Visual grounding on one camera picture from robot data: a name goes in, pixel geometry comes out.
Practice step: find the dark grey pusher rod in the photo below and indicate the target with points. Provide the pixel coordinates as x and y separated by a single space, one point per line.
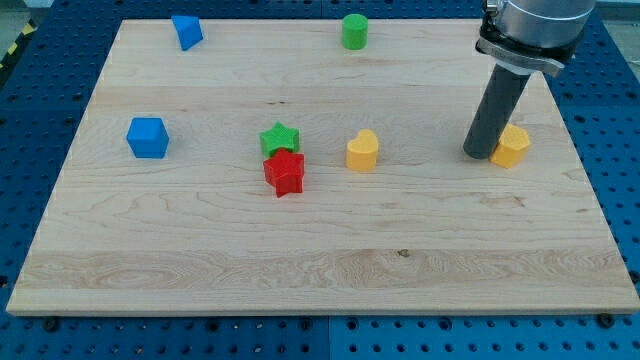
499 100

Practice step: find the yellow hexagon block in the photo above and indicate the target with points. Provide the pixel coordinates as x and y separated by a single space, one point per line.
511 148

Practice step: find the light wooden board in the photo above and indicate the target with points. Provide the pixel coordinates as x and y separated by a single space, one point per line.
428 231

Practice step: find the blue cube block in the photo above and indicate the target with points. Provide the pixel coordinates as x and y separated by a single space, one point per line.
147 137

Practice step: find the green star block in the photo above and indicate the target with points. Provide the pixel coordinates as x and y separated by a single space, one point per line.
278 137

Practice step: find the red star block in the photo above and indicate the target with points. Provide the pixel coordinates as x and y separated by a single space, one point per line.
284 171

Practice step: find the yellow heart block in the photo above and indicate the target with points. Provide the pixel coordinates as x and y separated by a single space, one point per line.
362 151

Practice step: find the blue triangular block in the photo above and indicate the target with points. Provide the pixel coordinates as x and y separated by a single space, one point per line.
188 30

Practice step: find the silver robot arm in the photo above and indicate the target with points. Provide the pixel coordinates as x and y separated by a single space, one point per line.
527 36

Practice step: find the green cylinder block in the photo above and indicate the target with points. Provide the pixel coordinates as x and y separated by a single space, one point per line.
354 31

